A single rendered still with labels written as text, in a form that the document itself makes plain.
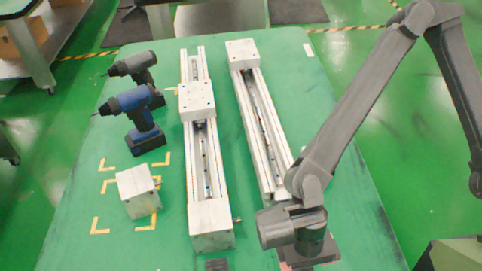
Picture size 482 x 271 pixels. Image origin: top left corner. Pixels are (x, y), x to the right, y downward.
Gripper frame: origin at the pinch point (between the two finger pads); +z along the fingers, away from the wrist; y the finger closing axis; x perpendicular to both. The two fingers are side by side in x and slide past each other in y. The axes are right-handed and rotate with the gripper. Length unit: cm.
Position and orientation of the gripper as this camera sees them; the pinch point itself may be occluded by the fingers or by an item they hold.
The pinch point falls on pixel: (305, 265)
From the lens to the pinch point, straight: 80.2
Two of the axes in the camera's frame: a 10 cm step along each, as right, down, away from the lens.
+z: 0.8, 7.3, 6.8
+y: -9.8, 1.7, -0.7
